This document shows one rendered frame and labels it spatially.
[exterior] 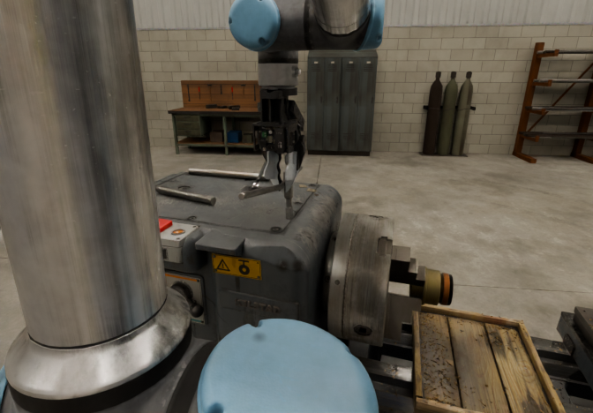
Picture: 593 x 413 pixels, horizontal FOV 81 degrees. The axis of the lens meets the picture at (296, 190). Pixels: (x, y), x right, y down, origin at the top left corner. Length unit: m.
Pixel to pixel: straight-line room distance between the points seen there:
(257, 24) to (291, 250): 0.40
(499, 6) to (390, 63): 2.11
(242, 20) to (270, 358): 0.43
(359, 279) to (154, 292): 0.57
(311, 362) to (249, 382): 0.04
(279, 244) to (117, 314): 0.48
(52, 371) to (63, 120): 0.14
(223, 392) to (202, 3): 7.85
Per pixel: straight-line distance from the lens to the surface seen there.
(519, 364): 1.12
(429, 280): 0.89
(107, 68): 0.21
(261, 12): 0.53
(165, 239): 0.75
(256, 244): 0.70
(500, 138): 8.18
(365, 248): 0.79
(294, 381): 0.25
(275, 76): 0.65
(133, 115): 0.22
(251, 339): 0.27
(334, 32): 0.50
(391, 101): 7.45
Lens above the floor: 1.57
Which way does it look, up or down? 19 degrees down
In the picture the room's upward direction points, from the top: straight up
